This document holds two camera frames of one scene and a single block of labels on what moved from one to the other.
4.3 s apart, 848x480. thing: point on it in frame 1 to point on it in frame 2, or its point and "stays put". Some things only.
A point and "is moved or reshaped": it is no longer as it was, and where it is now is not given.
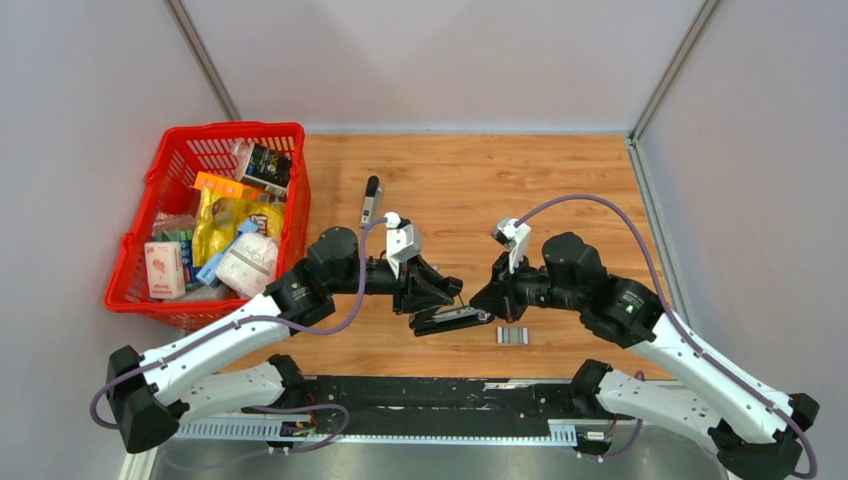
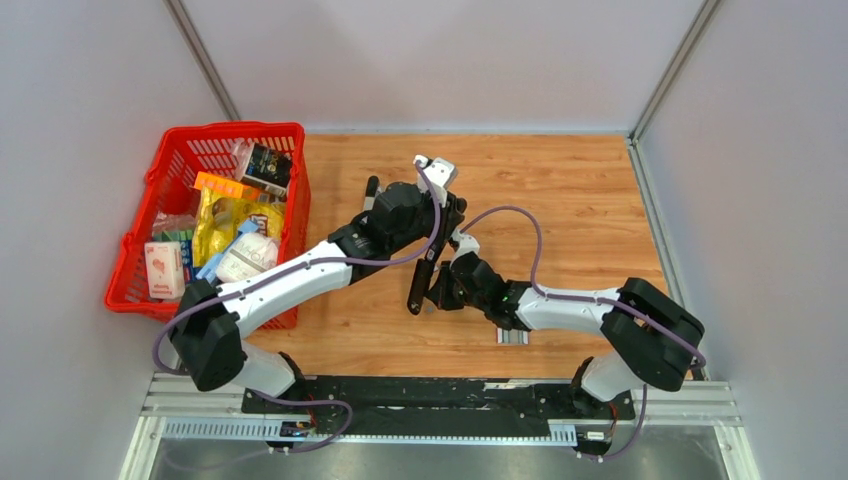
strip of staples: (514, 336) stays put
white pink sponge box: (164, 265) stays put
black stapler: (446, 318) is moved or reshaped
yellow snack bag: (220, 214) stays put
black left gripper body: (404, 288) to (446, 214)
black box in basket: (268, 169) stays put
